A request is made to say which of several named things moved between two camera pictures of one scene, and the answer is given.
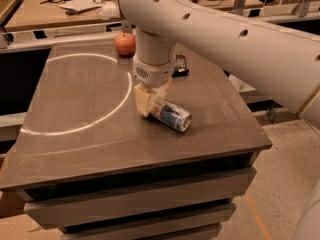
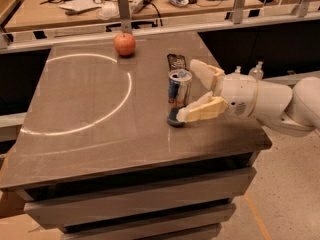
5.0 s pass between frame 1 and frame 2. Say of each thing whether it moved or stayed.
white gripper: moved
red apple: stayed
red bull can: moved
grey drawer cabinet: stayed
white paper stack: stayed
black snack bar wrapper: stayed
